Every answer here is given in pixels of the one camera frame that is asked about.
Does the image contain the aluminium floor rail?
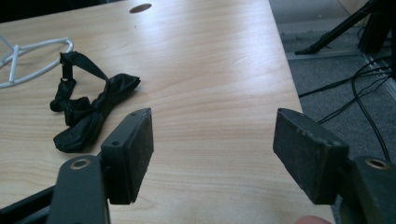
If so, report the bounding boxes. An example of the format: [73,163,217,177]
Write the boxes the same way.
[362,53,396,101]
[286,49,364,61]

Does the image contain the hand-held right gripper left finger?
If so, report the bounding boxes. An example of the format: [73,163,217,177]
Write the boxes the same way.
[101,107,154,205]

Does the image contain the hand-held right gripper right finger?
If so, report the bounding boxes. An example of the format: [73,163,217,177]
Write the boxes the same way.
[273,107,349,205]

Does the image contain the dark table cable grommet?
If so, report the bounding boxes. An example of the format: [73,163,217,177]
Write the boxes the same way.
[129,3,153,14]

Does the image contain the white wire display rack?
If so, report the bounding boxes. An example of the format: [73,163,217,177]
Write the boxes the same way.
[0,34,75,90]

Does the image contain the black floor cable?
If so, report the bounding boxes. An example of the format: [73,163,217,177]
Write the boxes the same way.
[317,56,392,163]
[298,65,392,98]

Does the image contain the black metal stand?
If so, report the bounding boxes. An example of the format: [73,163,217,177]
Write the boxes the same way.
[294,0,396,56]

